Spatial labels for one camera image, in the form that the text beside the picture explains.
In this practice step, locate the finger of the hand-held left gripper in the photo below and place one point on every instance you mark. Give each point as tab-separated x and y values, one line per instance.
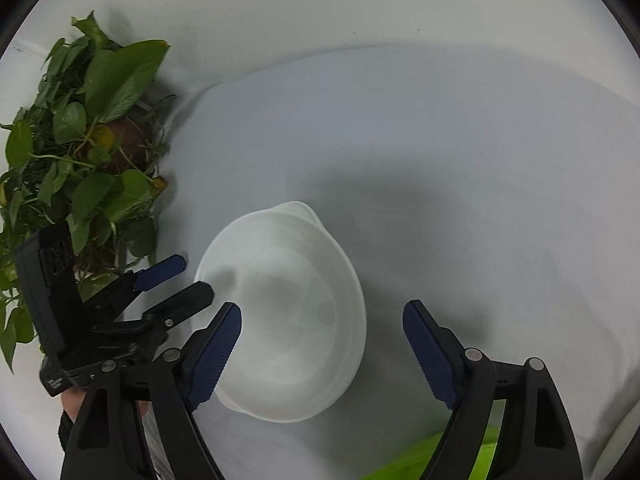
162	269
187	300

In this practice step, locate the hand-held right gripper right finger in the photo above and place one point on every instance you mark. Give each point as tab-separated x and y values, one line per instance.
430	355

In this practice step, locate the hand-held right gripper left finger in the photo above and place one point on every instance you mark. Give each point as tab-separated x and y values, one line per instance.
215	355

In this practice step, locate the white bowl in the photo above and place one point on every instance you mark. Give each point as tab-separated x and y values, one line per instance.
305	211
280	310

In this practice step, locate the lime green rimmed bowl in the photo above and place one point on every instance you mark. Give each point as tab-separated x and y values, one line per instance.
400	465

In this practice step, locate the person's left hand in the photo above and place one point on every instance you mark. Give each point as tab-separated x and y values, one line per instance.
74	405

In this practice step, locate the brown plant pot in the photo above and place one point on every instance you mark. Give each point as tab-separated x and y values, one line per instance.
127	145

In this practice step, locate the white tablecloth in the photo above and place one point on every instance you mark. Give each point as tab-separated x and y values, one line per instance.
450	160

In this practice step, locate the green pothos plant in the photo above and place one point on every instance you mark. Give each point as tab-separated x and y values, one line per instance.
120	75

